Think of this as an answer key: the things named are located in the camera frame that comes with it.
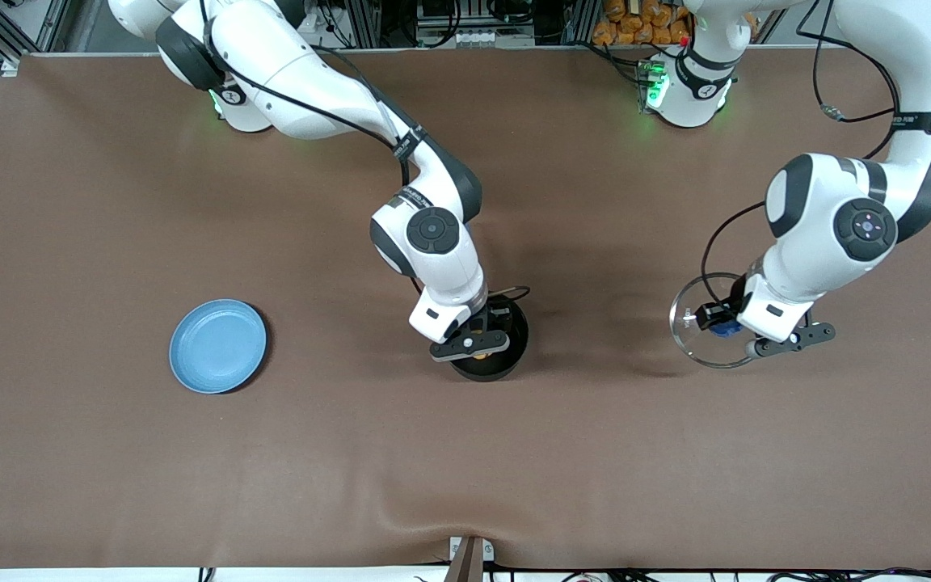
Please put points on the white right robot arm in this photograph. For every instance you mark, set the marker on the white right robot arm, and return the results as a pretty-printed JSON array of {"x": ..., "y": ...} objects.
[{"x": 296, "y": 81}]

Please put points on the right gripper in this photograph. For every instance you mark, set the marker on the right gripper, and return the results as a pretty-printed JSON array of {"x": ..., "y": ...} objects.
[{"x": 499, "y": 314}]

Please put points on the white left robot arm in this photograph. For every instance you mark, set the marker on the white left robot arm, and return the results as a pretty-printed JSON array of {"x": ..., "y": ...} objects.
[{"x": 805, "y": 242}]

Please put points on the white power strip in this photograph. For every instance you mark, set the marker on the white power strip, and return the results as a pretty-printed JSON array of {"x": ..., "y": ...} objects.
[{"x": 473, "y": 38}]

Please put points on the glass lid with blue knob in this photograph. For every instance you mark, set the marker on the glass lid with blue knob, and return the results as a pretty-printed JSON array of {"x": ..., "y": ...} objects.
[{"x": 696, "y": 347}]

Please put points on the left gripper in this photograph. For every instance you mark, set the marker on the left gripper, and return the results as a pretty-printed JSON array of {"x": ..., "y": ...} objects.
[{"x": 714, "y": 315}]

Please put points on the brown table mat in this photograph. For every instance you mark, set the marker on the brown table mat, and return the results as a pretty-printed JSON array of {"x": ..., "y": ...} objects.
[{"x": 676, "y": 444}]

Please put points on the metal table corner bracket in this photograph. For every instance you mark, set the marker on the metal table corner bracket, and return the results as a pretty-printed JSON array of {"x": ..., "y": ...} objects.
[{"x": 10, "y": 66}]

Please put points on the blue plate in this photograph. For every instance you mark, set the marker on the blue plate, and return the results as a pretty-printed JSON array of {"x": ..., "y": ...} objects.
[{"x": 219, "y": 347}]

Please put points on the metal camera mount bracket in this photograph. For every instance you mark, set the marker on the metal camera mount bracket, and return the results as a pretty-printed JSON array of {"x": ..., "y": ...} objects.
[{"x": 469, "y": 558}]

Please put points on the orange netted bag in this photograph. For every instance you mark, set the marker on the orange netted bag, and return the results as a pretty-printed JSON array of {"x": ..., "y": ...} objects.
[{"x": 635, "y": 24}]

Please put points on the aluminium frame rail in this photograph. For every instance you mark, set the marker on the aluminium frame rail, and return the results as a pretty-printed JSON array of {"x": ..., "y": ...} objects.
[{"x": 21, "y": 28}]

